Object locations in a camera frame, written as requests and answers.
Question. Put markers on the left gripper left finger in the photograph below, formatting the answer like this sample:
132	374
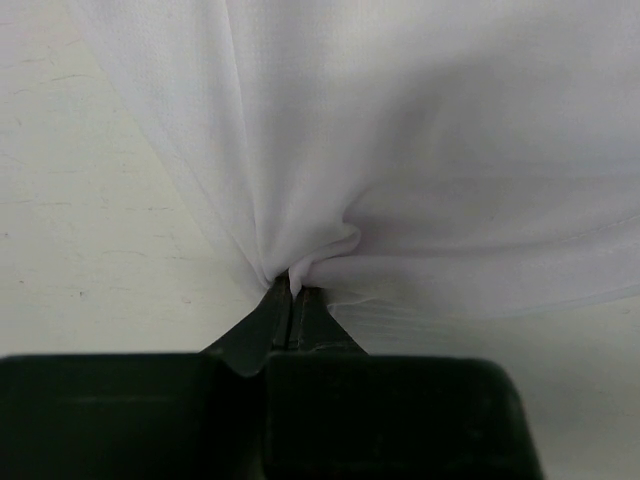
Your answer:
245	347

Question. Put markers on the white t-shirt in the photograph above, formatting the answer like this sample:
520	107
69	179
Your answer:
473	158

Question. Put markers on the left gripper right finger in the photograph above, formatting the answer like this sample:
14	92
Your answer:
312	329

